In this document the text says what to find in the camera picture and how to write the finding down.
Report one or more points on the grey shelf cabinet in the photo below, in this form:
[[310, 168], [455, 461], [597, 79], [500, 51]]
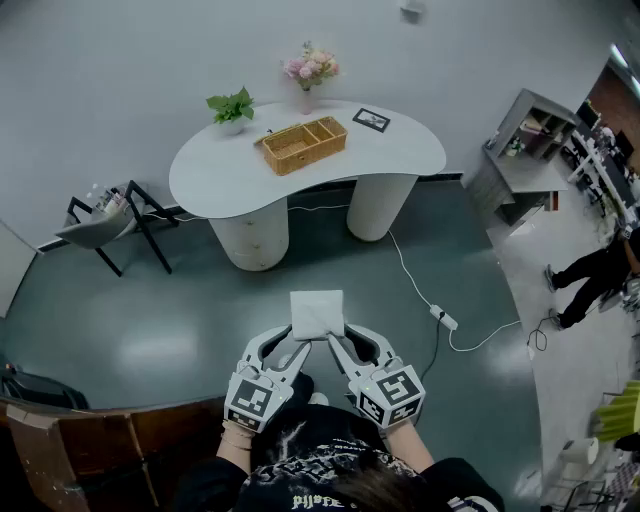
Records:
[[520, 175]]

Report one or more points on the grey chair with black frame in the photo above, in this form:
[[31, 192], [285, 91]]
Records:
[[95, 232]]

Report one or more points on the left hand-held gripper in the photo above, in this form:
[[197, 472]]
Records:
[[250, 400]]

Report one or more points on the white office desk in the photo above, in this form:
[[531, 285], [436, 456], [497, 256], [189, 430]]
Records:
[[605, 170]]

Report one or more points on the person's white shoe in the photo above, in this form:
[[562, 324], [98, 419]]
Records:
[[318, 398]]

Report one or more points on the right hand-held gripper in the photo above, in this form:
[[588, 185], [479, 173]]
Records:
[[392, 397]]

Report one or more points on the person's right forearm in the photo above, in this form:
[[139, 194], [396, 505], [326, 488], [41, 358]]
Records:
[[407, 445]]

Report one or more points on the grey wall junction box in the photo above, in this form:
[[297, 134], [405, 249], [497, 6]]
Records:
[[412, 7]]

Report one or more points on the person's left forearm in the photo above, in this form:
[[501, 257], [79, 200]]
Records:
[[235, 450]]

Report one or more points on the pink flower bouquet in vase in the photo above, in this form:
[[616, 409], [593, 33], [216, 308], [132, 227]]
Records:
[[310, 70]]

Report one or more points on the black picture frame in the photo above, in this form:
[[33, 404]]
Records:
[[371, 120]]

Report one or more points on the green ribbed object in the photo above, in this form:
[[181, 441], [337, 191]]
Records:
[[620, 410]]

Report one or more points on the brown wooden bench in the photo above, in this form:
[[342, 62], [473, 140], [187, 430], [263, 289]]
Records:
[[75, 450]]

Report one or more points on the person's black printed top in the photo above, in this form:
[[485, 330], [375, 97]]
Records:
[[310, 435]]

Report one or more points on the cluster of small bottles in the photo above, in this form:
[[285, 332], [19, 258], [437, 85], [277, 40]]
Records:
[[107, 200]]

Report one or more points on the green leafy potted plant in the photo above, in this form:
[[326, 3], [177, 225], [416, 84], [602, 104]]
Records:
[[230, 107]]

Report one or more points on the wicker basket with lid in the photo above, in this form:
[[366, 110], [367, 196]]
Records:
[[300, 150]]

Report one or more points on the white kidney-shaped table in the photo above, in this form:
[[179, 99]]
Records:
[[225, 175]]

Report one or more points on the white paper roll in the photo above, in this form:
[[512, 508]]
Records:
[[580, 450]]

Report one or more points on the white napkin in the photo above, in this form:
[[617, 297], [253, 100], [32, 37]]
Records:
[[317, 312]]

